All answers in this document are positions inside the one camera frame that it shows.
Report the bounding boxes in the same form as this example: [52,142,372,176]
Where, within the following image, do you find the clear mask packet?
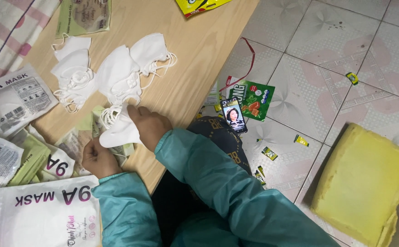
[55,129,94,176]

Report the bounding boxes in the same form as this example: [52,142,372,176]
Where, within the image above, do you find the red plastic strip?
[219,37,256,92]

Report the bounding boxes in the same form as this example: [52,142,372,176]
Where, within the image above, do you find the person's dark patterned trousers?
[151,116,253,247]

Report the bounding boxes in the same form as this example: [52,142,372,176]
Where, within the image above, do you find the white mask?
[98,102,144,149]

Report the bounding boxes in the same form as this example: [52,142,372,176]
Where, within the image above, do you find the white red torn wrapper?
[225,75,241,90]

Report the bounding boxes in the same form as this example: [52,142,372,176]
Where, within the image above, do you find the person's right hand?
[127,105,173,153]

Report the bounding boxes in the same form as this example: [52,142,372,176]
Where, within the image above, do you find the large white mask packet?
[0,176,101,247]

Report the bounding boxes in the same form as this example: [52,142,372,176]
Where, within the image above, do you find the yellow snack packet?
[175,0,232,19]

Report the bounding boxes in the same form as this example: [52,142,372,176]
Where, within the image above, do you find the person's left hand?
[82,138,123,180]

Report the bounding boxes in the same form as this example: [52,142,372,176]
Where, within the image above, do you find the white mask packet grey label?
[0,63,59,138]

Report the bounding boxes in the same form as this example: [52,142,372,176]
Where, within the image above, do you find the pink striped blanket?
[0,0,61,86]

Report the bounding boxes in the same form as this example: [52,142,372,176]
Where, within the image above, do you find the small white mask packet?
[37,144,76,180]

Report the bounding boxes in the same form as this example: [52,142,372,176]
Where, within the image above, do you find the stack of green mask packets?
[7,129,51,187]

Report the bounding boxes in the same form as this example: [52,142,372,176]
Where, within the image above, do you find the light green mask packet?
[76,105,136,169]

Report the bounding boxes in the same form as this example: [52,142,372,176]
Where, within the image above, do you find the pile of white masks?
[50,32,178,114]

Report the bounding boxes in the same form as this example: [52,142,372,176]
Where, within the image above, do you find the green mask packet brown circle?
[56,0,112,38]

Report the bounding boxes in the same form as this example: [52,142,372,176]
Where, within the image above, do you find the yellow foam cushion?
[310,123,399,247]

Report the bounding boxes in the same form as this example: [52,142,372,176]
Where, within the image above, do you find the black smartphone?
[220,97,248,134]

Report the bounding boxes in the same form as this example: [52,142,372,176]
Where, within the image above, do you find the pale green wrapper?
[205,81,221,107]

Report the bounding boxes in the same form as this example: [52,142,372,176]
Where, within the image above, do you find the green candy bag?
[229,80,276,121]

